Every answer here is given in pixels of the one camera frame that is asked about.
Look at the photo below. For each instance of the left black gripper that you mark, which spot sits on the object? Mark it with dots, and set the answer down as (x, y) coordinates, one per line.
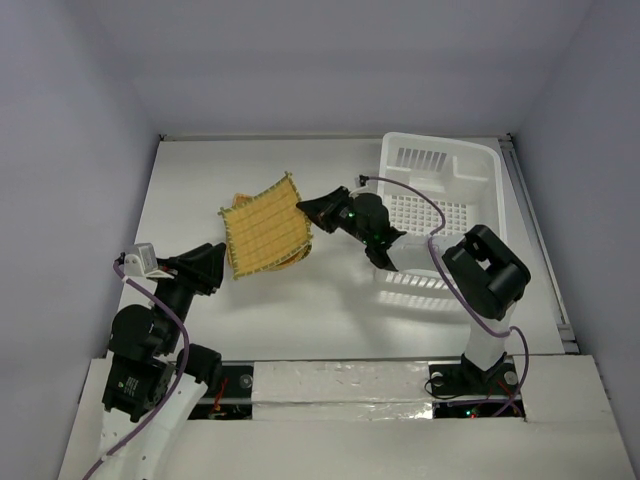
(201, 267)

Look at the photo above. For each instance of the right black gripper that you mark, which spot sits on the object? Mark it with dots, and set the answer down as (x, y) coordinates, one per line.
(333, 211)

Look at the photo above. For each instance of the square yellow woven plate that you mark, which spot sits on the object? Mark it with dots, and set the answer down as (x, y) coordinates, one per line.
(269, 226)

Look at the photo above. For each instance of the rounded square orange woven plate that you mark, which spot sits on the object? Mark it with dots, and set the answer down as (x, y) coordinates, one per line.
(297, 255)

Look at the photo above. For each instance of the half-round orange woven plate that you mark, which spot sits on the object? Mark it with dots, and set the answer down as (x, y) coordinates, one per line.
(240, 198)

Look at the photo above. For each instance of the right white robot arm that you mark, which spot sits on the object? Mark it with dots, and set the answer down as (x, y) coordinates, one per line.
(410, 235)

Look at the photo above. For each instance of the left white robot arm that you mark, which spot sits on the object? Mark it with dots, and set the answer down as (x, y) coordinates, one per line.
(157, 375)

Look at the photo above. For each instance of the white plastic dish rack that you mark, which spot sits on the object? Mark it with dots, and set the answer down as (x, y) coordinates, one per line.
(464, 179)

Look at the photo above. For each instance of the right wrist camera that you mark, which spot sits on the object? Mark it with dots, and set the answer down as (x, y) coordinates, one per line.
(362, 186)

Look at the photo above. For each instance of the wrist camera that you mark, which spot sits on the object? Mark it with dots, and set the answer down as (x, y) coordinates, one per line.
(139, 260)
(362, 186)

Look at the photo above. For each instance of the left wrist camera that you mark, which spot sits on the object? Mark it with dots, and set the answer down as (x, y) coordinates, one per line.
(139, 260)

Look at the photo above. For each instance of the aluminium side rail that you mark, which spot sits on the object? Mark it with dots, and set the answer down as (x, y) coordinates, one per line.
(543, 293)

